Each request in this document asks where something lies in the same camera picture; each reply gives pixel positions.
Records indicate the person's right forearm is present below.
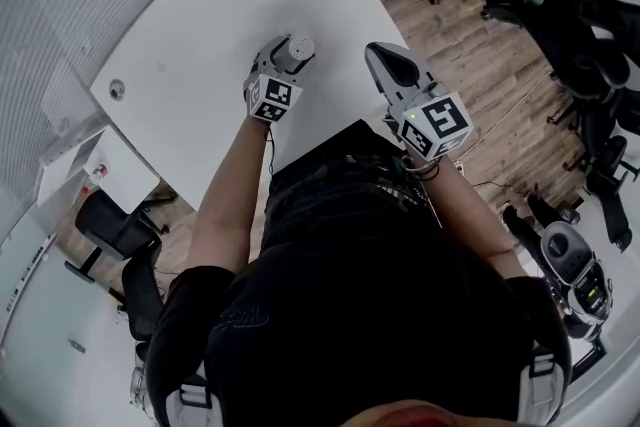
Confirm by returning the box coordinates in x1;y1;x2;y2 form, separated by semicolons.
405;157;527;279

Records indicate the person's left forearm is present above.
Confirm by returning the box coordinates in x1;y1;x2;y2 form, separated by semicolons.
185;113;275;277

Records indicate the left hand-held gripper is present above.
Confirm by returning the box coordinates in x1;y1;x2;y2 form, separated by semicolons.
243;34;318;124

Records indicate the person's black clothing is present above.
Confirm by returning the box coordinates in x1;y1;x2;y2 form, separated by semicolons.
144;119;572;427

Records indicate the thin black cable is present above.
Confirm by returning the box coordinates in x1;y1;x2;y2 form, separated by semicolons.
266;124;277;176

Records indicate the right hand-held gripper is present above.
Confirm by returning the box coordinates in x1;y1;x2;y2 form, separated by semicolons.
364;41;474;162

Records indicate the small white side desk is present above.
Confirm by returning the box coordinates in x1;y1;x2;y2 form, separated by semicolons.
37;127;161;215

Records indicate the white floor cable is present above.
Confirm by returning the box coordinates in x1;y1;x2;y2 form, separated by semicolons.
452;73;549;176

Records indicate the black wrist band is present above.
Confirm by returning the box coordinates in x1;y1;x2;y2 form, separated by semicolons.
399;154;442;182

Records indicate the grey and black device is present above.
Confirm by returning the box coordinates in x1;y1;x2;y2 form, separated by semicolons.
541;221;615;342

